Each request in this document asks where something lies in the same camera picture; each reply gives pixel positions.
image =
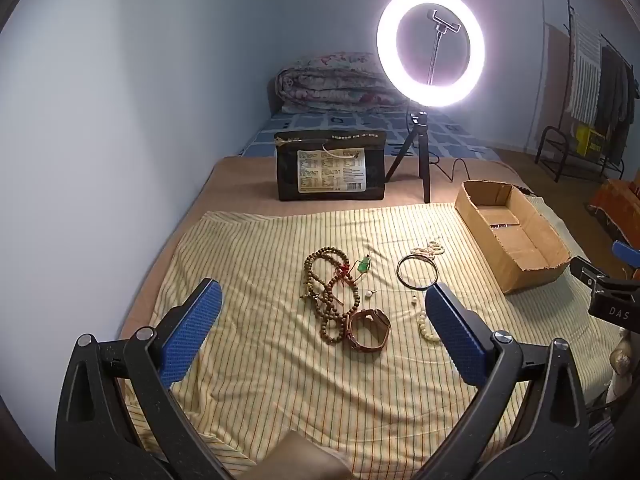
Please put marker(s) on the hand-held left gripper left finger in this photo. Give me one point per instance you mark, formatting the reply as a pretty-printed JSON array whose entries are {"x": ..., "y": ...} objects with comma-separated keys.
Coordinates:
[{"x": 192, "y": 330}]

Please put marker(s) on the blue patterned bedsheet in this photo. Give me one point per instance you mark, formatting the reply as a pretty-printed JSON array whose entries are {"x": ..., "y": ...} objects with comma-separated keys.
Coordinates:
[{"x": 350, "y": 121}]

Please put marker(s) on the dark hanging clothes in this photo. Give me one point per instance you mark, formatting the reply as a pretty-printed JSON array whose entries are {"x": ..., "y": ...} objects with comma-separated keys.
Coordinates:
[{"x": 616, "y": 95}]

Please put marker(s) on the white striped towel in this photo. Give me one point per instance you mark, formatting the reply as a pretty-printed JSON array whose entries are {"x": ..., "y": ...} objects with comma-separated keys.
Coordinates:
[{"x": 585, "y": 75}]

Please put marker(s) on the yellow striped cloth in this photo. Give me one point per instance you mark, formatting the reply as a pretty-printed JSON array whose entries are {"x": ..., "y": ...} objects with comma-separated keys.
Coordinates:
[{"x": 260, "y": 260}]

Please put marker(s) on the folded floral quilt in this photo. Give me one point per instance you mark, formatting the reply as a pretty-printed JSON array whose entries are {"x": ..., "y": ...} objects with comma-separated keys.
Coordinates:
[{"x": 330, "y": 85}]

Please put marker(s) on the black clothes rack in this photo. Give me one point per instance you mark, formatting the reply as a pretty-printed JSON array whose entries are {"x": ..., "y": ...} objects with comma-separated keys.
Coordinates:
[{"x": 550, "y": 152}]

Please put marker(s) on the tan blanket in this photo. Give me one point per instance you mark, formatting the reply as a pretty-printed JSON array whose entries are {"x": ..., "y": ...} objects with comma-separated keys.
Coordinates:
[{"x": 240, "y": 180}]

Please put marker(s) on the phone clamp on pole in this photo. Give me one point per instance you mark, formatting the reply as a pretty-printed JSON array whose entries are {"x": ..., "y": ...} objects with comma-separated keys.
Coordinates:
[{"x": 434, "y": 55}]

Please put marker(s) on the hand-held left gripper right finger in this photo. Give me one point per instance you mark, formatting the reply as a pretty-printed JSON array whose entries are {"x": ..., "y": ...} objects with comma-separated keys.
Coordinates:
[{"x": 452, "y": 332}]

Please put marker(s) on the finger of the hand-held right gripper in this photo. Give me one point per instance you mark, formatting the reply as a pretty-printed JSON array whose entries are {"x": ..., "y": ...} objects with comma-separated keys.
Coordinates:
[
  {"x": 627, "y": 251},
  {"x": 586, "y": 269}
]

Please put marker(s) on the black tripod stand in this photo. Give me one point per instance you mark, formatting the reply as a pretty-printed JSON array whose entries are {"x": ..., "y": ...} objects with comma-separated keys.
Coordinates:
[{"x": 422, "y": 160}]

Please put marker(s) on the black bangle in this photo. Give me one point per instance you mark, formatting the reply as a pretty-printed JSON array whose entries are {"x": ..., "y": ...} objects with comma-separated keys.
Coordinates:
[{"x": 398, "y": 271}]

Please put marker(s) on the person's right hand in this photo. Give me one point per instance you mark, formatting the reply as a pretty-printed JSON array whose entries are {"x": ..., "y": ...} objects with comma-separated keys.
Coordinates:
[{"x": 621, "y": 357}]

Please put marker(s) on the black bag with label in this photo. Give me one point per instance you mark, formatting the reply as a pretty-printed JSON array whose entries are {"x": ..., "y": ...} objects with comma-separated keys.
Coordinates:
[{"x": 290, "y": 175}]

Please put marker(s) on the orange cloth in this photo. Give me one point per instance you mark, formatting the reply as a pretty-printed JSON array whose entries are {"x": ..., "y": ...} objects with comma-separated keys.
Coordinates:
[{"x": 620, "y": 202}]

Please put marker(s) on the cardboard box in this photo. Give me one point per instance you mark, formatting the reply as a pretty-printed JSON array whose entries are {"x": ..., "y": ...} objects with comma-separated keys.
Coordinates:
[{"x": 530, "y": 275}]

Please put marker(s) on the yellow box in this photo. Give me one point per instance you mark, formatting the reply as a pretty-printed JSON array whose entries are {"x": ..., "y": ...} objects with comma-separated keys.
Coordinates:
[{"x": 590, "y": 141}]

